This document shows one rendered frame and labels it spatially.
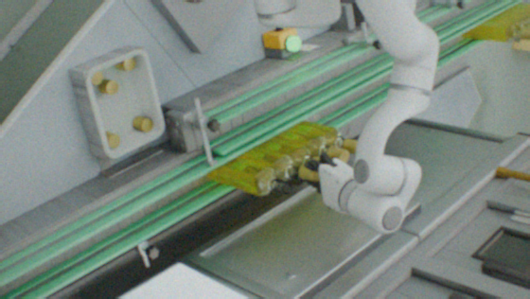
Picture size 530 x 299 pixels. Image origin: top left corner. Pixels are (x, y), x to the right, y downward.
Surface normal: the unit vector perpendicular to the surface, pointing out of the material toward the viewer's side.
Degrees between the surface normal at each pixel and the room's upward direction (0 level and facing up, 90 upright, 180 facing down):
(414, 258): 90
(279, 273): 90
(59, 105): 0
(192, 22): 3
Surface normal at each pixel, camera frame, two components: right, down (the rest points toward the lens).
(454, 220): -0.18, -0.90
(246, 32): 0.68, 0.18
